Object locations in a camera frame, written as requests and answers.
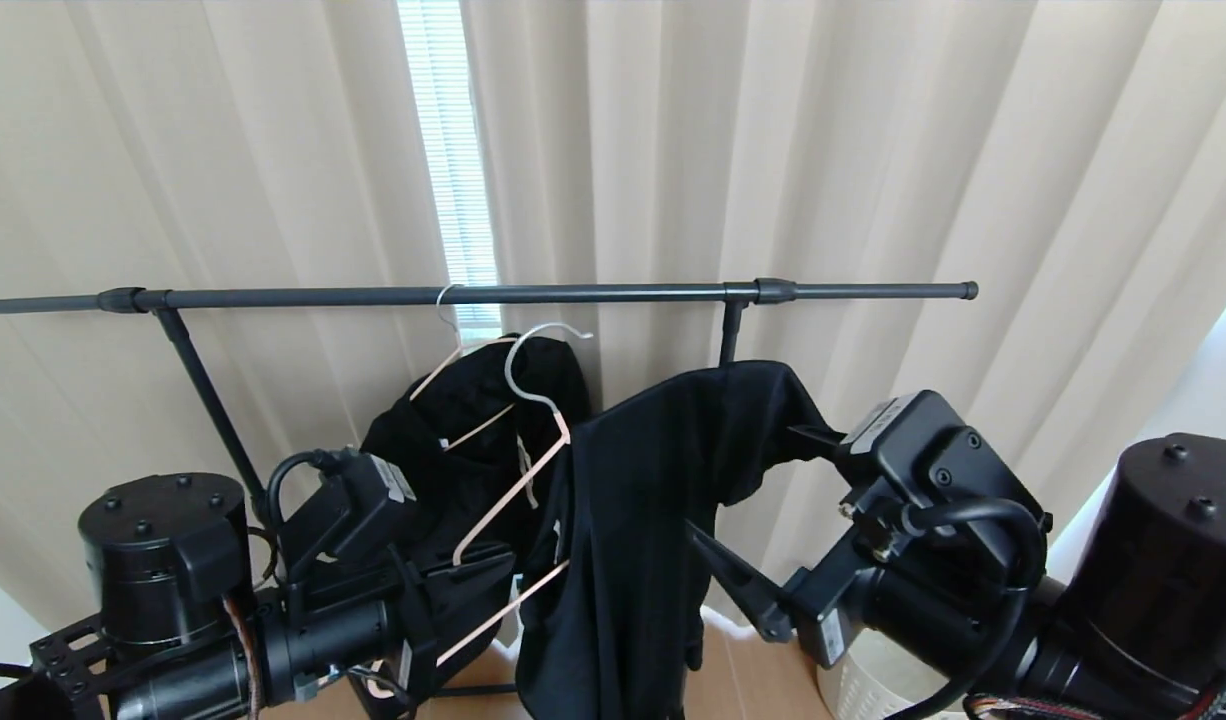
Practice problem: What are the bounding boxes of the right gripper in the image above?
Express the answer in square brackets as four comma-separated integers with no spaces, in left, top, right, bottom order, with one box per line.
[685,425,1034,691]

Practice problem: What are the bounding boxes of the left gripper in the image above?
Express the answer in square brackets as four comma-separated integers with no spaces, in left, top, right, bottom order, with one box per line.
[253,548,444,706]

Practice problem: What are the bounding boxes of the black garment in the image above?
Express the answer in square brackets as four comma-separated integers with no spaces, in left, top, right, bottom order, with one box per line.
[518,360,846,720]

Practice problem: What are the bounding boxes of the black shorts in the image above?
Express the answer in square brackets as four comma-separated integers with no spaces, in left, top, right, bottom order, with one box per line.
[361,335,592,641]

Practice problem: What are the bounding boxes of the pink clothes hanger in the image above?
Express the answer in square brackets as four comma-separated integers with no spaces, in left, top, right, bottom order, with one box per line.
[410,283,522,451]
[435,323,594,669]

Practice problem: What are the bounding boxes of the white laundry basket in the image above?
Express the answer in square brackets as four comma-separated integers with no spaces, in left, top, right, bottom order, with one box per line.
[816,630,934,720]

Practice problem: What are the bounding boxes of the black clothes rack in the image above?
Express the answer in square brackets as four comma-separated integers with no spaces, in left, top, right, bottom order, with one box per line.
[0,278,979,701]

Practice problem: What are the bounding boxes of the beige curtain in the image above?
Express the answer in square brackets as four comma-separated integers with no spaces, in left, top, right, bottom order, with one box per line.
[461,0,1226,641]
[0,0,509,631]

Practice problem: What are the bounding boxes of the window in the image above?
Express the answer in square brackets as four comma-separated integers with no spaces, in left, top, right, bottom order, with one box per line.
[395,0,504,341]

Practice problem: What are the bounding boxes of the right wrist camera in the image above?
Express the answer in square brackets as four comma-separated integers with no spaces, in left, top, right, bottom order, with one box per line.
[835,390,1052,601]

